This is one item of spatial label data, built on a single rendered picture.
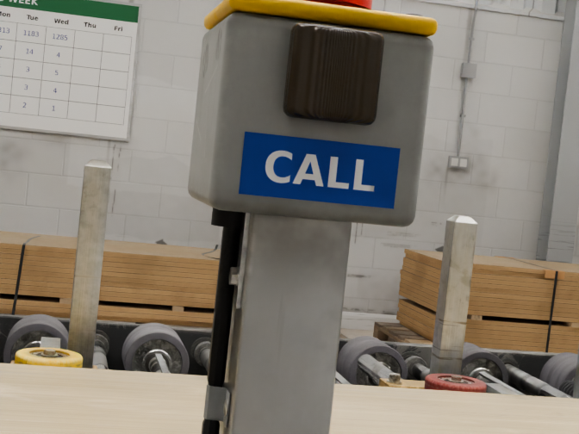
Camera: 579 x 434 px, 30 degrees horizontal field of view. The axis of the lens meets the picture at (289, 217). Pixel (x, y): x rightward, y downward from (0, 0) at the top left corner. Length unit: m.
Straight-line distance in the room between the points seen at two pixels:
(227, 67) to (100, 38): 7.18
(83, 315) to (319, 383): 1.10
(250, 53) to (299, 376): 0.11
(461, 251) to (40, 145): 6.11
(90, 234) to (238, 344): 1.09
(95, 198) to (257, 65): 1.11
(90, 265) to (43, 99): 6.06
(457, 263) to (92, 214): 0.52
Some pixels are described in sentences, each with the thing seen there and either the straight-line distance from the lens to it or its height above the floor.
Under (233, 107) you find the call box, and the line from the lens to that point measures 0.35.
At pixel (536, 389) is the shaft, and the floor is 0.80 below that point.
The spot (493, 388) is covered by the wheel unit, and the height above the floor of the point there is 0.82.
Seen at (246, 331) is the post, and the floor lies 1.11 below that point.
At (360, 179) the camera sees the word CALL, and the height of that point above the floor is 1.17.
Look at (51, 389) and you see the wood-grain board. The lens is 1.19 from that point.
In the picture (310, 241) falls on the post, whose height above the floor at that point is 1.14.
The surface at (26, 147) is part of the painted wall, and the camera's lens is 7.52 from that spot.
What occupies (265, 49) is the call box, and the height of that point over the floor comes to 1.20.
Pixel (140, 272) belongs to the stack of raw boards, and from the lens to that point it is 6.28.
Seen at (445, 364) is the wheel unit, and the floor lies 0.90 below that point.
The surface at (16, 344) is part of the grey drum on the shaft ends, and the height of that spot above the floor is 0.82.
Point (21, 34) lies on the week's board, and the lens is 7.53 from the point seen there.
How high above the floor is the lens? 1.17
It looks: 3 degrees down
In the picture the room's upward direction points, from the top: 6 degrees clockwise
